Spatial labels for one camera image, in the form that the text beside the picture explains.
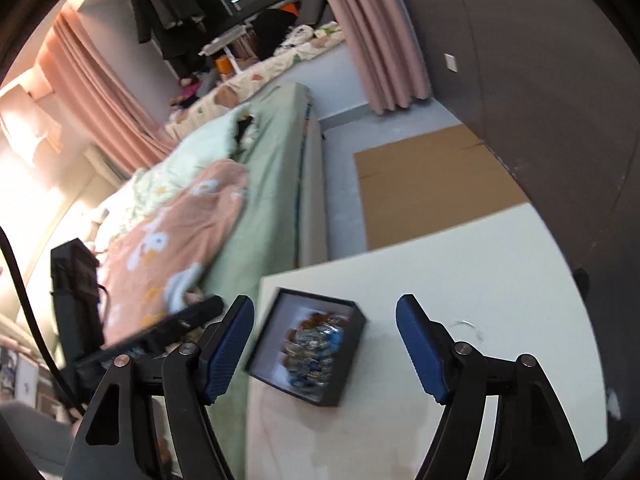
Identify pink curtain left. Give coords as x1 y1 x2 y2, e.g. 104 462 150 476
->
37 6 177 174

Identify pink duck pattern blanket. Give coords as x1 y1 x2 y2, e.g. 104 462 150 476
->
98 158 250 344

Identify green bed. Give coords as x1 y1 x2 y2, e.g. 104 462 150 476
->
199 81 329 480

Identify white small folding table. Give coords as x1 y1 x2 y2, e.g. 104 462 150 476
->
198 25 247 75

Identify light green quilt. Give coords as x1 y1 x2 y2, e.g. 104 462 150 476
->
93 104 255 252

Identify pink curtain right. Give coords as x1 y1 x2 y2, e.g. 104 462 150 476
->
328 0 432 114

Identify black bag on seat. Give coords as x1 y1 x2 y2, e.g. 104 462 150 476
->
252 9 297 61

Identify black jewelry box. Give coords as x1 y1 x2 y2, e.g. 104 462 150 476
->
245 288 367 408

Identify hanging dark clothes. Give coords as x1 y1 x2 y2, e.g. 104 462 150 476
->
130 0 231 78

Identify pink curtain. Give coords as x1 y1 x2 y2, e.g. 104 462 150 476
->
37 6 177 174
328 0 432 114

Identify white wall socket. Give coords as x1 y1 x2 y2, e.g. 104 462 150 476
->
444 53 458 73

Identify cardboard sheet on floor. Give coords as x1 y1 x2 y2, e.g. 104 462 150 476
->
355 125 527 250

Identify dark wood wall panel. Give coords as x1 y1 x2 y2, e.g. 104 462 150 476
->
405 0 639 338

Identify patterned window seat cushion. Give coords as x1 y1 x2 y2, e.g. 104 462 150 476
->
165 21 345 141

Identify dark grey pillow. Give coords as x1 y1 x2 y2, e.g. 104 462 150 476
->
295 0 335 28

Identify black cable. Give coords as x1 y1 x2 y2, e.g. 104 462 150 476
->
0 226 87 418

